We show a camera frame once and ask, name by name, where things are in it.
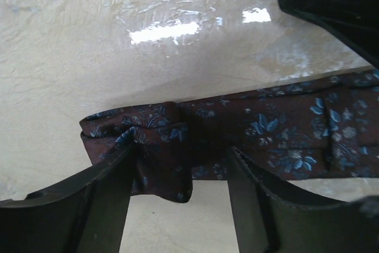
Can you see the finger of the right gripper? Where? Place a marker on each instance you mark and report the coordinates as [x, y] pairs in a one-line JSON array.
[[353, 22]]

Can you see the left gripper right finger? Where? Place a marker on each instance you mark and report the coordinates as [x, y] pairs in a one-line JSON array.
[[273, 215]]

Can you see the dark brown patterned tie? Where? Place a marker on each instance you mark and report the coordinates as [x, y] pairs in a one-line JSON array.
[[325, 128]]

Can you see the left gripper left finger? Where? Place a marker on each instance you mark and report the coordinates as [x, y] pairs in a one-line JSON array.
[[83, 213]]

